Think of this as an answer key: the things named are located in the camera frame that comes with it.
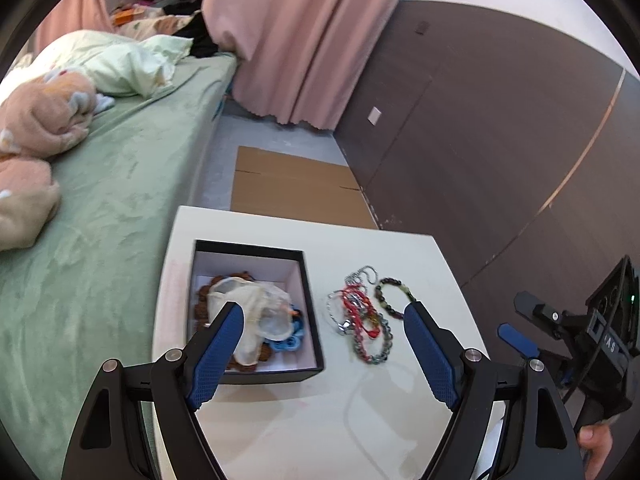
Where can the flat brown cardboard sheet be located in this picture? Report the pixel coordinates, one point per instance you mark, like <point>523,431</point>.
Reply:
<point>295,185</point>

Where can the pink fleece blanket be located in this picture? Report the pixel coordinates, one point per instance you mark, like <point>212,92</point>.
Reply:
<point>45,115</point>

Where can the silver bangle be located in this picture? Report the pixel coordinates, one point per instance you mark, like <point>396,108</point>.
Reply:
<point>345,328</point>

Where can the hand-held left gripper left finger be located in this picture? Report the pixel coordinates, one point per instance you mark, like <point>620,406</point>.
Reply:
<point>215,360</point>

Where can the black jewelry box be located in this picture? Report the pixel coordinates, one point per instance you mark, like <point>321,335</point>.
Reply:
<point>311,310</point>

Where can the bed with green sheet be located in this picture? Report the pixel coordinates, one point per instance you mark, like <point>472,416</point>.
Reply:
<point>125,210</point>

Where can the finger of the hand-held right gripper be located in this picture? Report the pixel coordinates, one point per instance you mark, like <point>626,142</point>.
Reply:
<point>537,310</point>
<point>515,339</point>

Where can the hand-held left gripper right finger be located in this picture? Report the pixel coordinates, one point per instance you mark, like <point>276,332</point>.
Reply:
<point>431,360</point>

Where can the wide pink curtain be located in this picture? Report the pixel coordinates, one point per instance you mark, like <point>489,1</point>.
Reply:
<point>300,35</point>

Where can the floral pillow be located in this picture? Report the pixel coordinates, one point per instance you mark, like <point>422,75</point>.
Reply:
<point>160,24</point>

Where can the narrow pink curtain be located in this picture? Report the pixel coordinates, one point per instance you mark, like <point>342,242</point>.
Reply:
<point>80,15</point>

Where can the person's right hand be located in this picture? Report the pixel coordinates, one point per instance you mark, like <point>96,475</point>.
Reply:
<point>596,447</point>

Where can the white wall switch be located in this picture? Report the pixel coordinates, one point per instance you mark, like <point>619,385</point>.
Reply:
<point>374,116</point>

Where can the white organza pouch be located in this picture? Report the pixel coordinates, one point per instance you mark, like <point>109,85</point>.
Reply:
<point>250,300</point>

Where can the pile of clothes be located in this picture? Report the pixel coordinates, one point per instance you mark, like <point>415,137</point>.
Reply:
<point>205,42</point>

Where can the pale green pillow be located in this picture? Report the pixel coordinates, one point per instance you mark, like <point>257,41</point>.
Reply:
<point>120,65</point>

